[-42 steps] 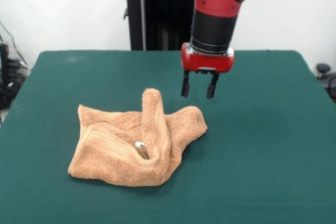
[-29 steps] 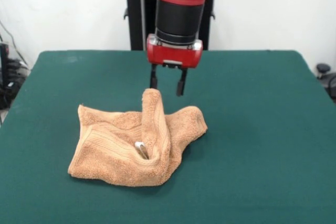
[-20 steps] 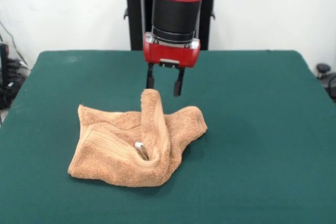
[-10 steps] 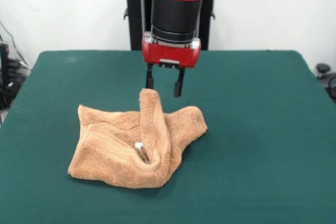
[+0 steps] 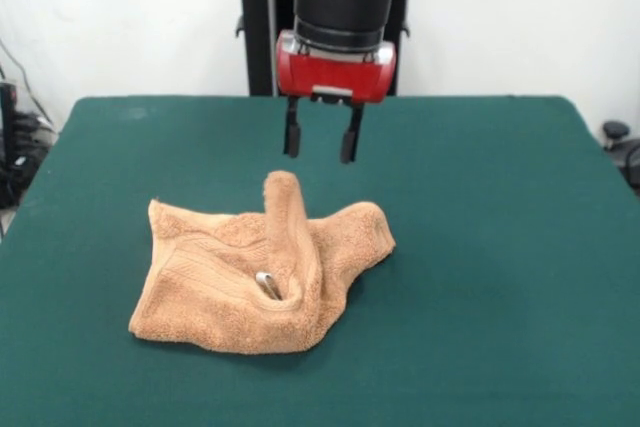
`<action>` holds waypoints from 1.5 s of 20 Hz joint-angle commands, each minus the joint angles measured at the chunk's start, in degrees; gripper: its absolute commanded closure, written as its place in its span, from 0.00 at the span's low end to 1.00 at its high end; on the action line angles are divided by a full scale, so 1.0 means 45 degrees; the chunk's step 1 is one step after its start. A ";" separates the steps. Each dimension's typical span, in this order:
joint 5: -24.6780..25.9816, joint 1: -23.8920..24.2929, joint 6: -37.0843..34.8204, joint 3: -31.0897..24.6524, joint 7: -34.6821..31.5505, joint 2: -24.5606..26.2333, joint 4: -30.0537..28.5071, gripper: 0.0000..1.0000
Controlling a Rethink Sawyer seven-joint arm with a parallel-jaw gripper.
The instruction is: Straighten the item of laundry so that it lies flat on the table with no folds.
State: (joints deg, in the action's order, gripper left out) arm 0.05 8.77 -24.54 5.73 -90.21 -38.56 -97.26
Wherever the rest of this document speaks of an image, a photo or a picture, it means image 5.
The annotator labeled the grey wall cable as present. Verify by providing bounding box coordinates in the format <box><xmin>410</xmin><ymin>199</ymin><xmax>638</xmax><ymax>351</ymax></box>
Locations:
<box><xmin>0</xmin><ymin>39</ymin><xmax>54</xmax><ymax>128</ymax></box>

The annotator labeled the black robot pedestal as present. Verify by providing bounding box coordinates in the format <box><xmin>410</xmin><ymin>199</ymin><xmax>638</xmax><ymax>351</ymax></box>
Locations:
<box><xmin>219</xmin><ymin>0</ymin><xmax>432</xmax><ymax>97</ymax></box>

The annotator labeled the dark green table cloth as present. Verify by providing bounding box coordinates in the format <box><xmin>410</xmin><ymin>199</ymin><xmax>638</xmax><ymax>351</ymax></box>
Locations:
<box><xmin>0</xmin><ymin>94</ymin><xmax>640</xmax><ymax>427</ymax></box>

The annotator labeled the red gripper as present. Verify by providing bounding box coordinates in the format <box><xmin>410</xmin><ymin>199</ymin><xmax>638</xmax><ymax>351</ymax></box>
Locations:
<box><xmin>274</xmin><ymin>30</ymin><xmax>399</xmax><ymax>164</ymax></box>

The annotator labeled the tan terry towel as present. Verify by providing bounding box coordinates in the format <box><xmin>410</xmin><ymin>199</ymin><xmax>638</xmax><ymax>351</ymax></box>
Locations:
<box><xmin>128</xmin><ymin>170</ymin><xmax>398</xmax><ymax>357</ymax></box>

